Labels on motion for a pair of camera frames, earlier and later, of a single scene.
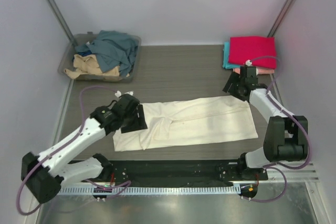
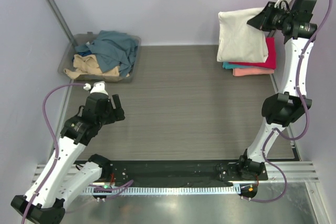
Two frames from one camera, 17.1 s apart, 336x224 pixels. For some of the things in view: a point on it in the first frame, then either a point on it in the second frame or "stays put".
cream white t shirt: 186,122 -> 238,41
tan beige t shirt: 88,65 stays put
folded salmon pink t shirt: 260,70 stays put
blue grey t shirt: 112,49 stays put
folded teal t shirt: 226,63 stays put
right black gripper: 234,79 -> 260,21
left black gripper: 140,124 -> 116,114
